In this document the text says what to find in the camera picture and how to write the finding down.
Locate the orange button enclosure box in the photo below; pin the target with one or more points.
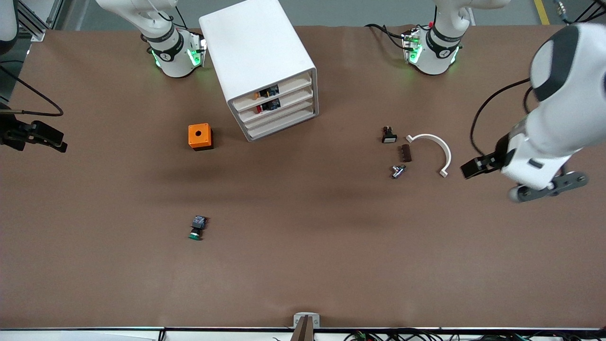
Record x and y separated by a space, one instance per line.
199 135

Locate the red push button switch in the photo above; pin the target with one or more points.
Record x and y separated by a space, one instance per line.
267 106

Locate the brown terminal block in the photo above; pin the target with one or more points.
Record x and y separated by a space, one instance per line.
406 153

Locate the white drawer cabinet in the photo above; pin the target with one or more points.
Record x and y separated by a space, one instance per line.
251 42

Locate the green push button switch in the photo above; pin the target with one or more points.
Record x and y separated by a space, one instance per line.
196 227

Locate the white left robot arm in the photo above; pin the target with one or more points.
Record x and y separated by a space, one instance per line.
568 118

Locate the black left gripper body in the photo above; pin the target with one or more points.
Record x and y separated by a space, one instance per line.
498 151

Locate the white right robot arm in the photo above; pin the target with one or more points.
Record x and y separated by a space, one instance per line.
173 57

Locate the white plastic drawer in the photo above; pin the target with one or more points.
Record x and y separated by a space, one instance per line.
293 106
293 117
293 83
293 94

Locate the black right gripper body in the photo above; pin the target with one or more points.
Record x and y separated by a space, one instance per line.
10 133

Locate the white table edge rail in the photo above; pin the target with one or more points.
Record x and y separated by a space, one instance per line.
71 335

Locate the white curved plastic bracket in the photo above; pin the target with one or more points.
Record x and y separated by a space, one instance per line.
442 147

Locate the silver key switch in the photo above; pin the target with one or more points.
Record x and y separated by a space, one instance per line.
397 171

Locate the black white-faced button switch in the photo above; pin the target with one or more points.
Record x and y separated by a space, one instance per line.
388 136

